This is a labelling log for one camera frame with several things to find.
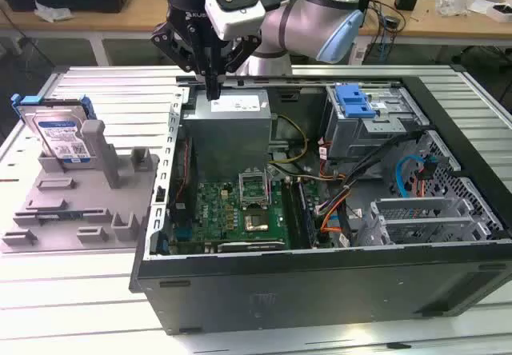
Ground CPU socket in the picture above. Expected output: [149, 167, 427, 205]
[242, 209, 270, 232]

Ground wooden desk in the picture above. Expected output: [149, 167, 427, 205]
[0, 0, 512, 48]

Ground white box black inlay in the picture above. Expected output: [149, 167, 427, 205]
[467, 0, 512, 24]

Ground hard disk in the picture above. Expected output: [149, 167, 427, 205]
[10, 94, 97, 164]

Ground green motherboard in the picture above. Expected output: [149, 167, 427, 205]
[170, 178, 333, 252]

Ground blue data wire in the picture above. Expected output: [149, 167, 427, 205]
[394, 154, 425, 204]

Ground metal optical drive cage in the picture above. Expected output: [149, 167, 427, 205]
[323, 85, 431, 164]

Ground blue drive latch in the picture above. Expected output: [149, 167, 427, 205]
[335, 85, 377, 119]

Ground metal disk bay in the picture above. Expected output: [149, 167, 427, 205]
[355, 197, 503, 248]

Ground green RAM stick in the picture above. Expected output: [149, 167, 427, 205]
[35, 209, 87, 219]

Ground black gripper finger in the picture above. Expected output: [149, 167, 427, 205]
[214, 34, 263, 100]
[150, 22, 215, 101]

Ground black graphics card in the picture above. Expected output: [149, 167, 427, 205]
[218, 241, 287, 252]

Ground yellow wires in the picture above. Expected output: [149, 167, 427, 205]
[266, 114, 310, 174]

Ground black RAM slot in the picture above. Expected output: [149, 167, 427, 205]
[281, 177, 305, 249]

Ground installed RAM stick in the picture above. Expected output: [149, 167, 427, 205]
[294, 178, 320, 248]

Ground crumpled white plastic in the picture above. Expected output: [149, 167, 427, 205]
[34, 0, 75, 23]

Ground metal socket cover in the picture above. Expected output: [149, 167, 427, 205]
[238, 170, 273, 208]

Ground grey power supply unit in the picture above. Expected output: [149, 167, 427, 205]
[180, 89, 274, 172]

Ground black sleeved cable bundle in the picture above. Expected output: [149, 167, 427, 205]
[338, 130, 427, 190]

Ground orange wire bundle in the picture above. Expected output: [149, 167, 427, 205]
[314, 186, 353, 236]

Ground grey parts rack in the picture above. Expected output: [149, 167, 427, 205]
[0, 119, 161, 254]

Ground orange power wire black plug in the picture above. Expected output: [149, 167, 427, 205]
[414, 157, 440, 201]

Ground clear plastic bags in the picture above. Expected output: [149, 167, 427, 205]
[435, 0, 479, 16]

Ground black PC case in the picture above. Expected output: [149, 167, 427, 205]
[128, 74, 512, 336]

